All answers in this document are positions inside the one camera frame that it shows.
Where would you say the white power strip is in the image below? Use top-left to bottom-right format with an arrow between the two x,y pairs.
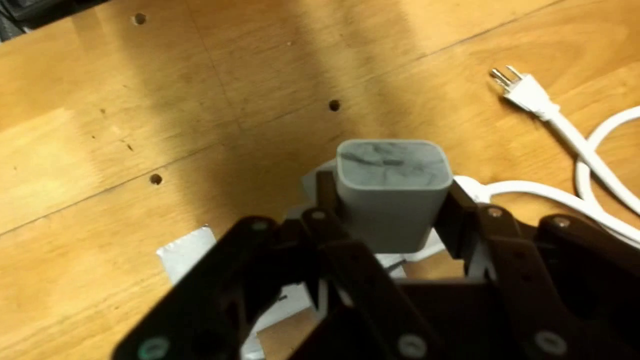
302,159 -> 490,274

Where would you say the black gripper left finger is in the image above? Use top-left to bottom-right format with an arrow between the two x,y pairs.
111,171 -> 439,360

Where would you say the white power strip cable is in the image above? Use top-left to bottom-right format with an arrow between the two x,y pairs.
452,64 -> 640,249

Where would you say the white charger head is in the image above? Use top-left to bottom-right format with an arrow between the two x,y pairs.
336,139 -> 454,254

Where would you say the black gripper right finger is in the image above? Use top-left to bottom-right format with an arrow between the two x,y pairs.
433,180 -> 640,360

